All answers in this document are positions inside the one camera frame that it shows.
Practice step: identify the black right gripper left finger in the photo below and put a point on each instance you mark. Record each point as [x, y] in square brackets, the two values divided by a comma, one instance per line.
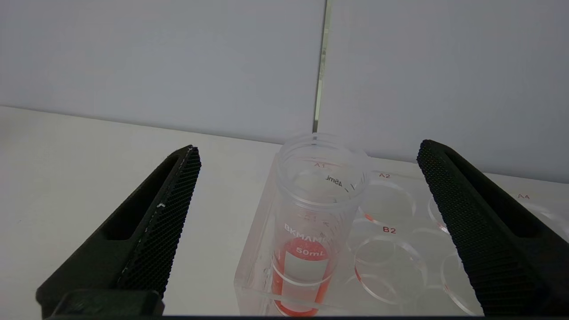
[133, 249]

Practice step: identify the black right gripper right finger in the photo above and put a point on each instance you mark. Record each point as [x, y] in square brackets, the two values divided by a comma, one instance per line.
[498, 249]

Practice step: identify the white-labelled clear plastic tube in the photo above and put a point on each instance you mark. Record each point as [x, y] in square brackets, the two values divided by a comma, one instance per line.
[304, 271]

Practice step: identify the clear acrylic tube rack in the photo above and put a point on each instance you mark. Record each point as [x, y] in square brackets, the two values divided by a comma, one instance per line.
[391, 266]

